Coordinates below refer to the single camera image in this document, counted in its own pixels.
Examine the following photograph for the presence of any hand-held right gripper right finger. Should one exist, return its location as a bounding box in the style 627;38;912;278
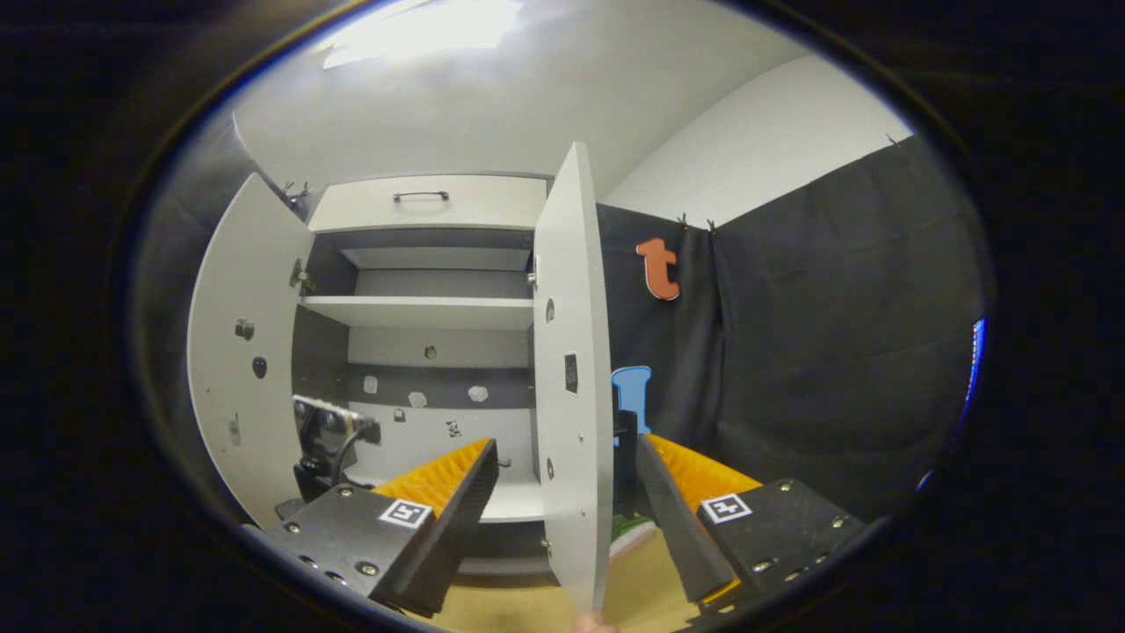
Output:
635;433;880;614

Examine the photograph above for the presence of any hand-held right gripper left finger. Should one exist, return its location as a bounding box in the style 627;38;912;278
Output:
264;438;500;619

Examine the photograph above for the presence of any white cabinet door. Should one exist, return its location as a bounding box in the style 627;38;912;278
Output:
187;172;316;528
533;142;613;614

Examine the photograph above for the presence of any grey white cabinet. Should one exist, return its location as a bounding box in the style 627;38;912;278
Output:
290;171;555;577

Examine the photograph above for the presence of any white cabinet shelf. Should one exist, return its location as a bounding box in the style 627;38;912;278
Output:
301;295;535;331

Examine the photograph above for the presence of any white cabinet drawer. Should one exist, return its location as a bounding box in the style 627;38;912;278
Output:
308;174;550;234

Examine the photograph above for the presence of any toy watermelon slice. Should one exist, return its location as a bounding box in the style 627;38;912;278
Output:
611;514;657;564

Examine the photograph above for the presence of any ceiling light panel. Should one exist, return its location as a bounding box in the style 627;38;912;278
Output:
323;0;526;71

